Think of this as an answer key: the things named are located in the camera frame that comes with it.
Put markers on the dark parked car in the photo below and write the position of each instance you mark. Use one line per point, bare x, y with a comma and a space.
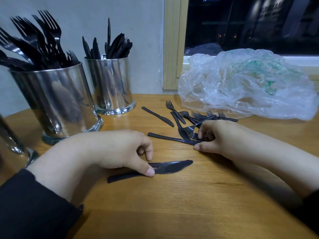
202, 49

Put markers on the bunch of black forks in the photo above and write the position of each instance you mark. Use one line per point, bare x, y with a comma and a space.
40, 47

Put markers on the bunch of black knives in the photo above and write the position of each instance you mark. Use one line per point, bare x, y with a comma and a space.
117, 47

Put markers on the pile of black plastic cutlery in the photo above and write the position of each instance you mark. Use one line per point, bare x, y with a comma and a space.
179, 127

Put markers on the clear plastic bag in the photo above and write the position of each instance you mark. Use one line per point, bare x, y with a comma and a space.
249, 82

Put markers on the person's left forearm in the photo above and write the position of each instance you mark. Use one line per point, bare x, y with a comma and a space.
40, 191

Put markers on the person's right hand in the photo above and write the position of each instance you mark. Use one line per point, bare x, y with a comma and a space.
229, 139

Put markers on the person's left hand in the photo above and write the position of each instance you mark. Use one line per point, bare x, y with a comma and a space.
114, 149

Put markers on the person's right forearm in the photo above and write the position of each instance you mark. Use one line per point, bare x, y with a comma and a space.
294, 166

